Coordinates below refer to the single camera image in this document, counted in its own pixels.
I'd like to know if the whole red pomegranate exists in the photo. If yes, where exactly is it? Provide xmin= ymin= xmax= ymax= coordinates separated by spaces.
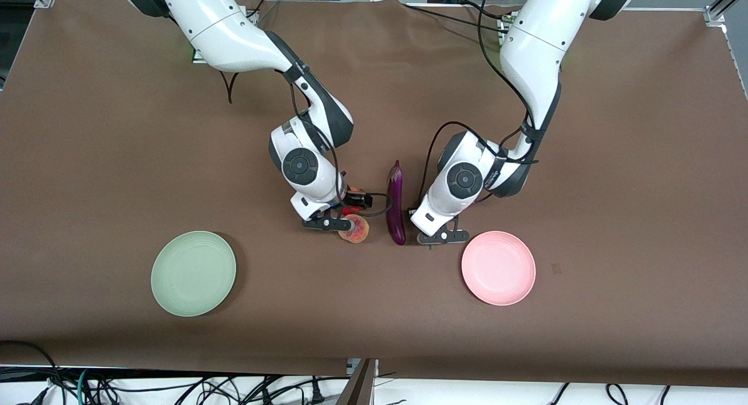
xmin=341 ymin=186 xmax=367 ymax=216

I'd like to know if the halved peach fruit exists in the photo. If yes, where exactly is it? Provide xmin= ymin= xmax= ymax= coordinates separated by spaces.
xmin=338 ymin=214 xmax=371 ymax=244

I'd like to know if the purple eggplant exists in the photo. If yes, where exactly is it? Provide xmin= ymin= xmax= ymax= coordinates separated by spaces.
xmin=386 ymin=160 xmax=407 ymax=246

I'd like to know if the pink round plate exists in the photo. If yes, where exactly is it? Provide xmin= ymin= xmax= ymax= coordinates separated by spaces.
xmin=460 ymin=230 xmax=537 ymax=307

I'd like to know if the green round plate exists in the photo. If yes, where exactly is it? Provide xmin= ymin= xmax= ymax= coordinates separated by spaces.
xmin=150 ymin=230 xmax=237 ymax=318

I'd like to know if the brown table cover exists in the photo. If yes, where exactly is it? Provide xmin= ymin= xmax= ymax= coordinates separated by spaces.
xmin=0 ymin=0 xmax=748 ymax=388

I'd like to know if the metal camera stand post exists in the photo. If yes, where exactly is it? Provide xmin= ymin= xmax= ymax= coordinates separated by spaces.
xmin=336 ymin=358 xmax=379 ymax=405

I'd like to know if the long black table cable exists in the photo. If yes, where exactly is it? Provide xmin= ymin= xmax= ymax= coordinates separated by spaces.
xmin=406 ymin=4 xmax=508 ymax=33

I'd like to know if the short black table cable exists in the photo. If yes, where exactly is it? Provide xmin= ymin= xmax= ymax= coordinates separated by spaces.
xmin=465 ymin=1 xmax=520 ymax=22

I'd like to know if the black looping floor cable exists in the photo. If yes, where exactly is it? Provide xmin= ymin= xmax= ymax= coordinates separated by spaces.
xmin=0 ymin=340 xmax=62 ymax=405

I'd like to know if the aluminium frame rail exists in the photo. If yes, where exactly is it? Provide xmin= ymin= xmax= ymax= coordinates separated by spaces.
xmin=704 ymin=0 xmax=748 ymax=49

